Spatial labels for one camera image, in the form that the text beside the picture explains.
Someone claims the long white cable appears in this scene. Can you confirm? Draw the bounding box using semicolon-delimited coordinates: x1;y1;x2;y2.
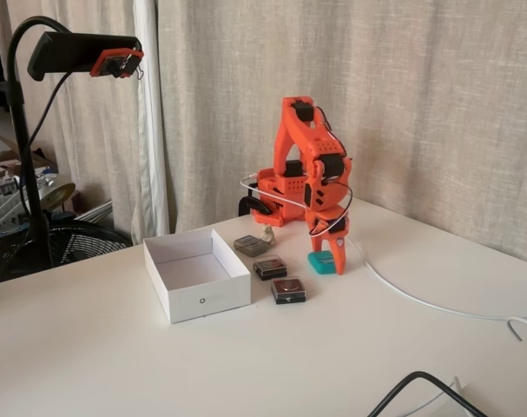
239;172;527;325

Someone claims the black gooseneck stand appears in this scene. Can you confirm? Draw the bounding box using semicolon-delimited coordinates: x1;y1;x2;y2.
6;16;73;268

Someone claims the black coin case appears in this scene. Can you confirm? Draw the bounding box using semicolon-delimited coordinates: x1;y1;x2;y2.
270;276;308;306
252;255;289;282

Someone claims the black camera cable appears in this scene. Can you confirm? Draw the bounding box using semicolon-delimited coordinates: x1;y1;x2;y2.
0;69;76;295

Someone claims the green cube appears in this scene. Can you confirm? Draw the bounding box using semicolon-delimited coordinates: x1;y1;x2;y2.
306;250;336;276

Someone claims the camera on black stand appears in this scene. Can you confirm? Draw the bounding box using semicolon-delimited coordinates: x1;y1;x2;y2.
0;0;171;244

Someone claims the orange camera module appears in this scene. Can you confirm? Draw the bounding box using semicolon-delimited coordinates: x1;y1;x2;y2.
89;48;145;82

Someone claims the grey transparent case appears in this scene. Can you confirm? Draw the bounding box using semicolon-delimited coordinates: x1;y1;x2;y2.
233;234;271;258

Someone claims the black fan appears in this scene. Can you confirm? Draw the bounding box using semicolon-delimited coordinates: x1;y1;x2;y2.
0;218;134;279

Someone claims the cream round lamp head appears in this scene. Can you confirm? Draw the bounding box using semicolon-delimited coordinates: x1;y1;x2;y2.
39;182;76;209

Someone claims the black table clamp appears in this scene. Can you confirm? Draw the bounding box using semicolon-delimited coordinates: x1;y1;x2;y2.
238;195;275;218

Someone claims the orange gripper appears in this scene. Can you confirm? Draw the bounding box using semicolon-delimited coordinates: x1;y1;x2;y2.
305;202;352;276

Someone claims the white cardboard bin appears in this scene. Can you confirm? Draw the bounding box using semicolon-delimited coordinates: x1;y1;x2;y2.
142;228;252;325

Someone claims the black camera holder bar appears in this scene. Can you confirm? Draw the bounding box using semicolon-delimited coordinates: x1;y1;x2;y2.
27;31;143;82

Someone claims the short white cable end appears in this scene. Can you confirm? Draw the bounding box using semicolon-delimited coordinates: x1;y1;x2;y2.
507;316;527;342

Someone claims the thick black cable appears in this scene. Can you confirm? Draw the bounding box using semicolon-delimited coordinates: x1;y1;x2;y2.
366;371;490;417

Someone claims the beige linen curtain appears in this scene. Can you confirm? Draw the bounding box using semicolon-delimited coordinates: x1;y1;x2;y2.
156;0;527;266

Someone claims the brown cardboard box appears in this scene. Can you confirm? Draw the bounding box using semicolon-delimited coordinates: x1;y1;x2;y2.
0;149;58;186

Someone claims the black arm servo wire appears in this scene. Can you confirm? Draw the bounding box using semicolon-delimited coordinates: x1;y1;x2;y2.
314;106;347;157

